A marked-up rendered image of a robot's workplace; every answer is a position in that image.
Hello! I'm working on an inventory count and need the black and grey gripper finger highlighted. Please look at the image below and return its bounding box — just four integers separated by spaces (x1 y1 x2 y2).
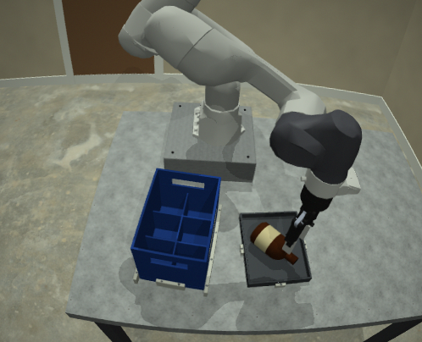
282 205 317 255
299 212 319 240

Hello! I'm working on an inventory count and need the brown glass bottle with cream label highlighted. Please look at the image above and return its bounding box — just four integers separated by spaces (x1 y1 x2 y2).
250 222 298 265

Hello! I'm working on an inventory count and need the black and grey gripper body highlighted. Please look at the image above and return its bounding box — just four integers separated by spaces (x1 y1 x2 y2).
300 184 333 220

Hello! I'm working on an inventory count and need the dark blue divided crate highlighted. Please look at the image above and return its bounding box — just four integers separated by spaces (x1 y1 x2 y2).
130 168 221 290

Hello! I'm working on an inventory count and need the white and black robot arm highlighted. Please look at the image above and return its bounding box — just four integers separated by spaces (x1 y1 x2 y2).
118 0 362 199

